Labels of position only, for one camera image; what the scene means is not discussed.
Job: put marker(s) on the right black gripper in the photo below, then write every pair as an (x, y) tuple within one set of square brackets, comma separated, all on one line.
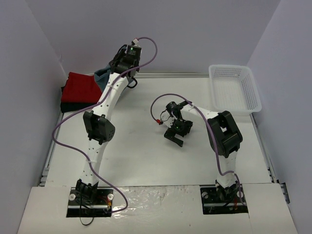
[(172, 133)]

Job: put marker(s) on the blue t shirt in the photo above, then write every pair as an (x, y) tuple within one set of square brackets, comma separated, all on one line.
[(101, 77)]

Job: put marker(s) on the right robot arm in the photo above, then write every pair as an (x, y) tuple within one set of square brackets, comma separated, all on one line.
[(223, 133)]

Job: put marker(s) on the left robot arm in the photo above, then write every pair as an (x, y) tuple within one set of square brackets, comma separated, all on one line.
[(97, 122)]

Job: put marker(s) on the white plastic basket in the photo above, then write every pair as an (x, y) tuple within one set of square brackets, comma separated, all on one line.
[(233, 89)]

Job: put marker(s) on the red folded t shirt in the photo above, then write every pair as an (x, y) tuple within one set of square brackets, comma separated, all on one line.
[(80, 79)]

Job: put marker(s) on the black folded t shirt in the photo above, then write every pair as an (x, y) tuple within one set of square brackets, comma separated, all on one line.
[(70, 107)]

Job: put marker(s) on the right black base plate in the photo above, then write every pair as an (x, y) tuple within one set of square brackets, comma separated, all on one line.
[(219, 201)]

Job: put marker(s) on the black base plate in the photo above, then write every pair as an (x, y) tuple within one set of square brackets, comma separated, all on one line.
[(101, 206), (219, 201)]

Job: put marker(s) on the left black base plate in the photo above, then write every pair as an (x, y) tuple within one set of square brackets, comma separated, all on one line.
[(101, 206)]

